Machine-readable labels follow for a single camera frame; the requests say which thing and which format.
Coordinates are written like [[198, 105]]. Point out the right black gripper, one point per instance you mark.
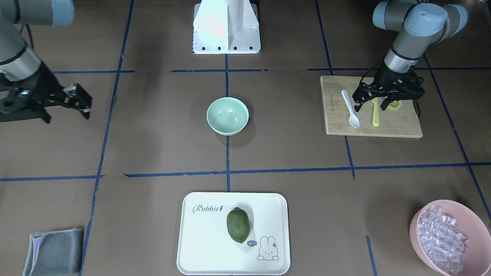
[[41, 82]]

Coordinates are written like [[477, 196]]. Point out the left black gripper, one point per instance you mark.
[[388, 78]]

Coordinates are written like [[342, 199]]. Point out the white plastic spoon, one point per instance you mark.
[[353, 119]]

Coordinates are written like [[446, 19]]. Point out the mint green bowl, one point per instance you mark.
[[227, 116]]

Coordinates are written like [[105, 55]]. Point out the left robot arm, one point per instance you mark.
[[419, 24]]

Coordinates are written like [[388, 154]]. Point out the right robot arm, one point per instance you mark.
[[18, 59]]

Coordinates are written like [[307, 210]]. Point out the pink bowl of ice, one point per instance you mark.
[[451, 239]]

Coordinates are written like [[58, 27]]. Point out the yellow plastic knife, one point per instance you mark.
[[375, 120]]

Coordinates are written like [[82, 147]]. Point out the bamboo cutting board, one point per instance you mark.
[[401, 123]]

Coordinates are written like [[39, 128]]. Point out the folded grey cloth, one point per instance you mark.
[[54, 253]]

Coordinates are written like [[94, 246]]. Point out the green avocado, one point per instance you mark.
[[238, 225]]

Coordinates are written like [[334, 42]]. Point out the cream rabbit tray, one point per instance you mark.
[[206, 248]]

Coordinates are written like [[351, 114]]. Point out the white column mount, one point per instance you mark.
[[226, 27]]

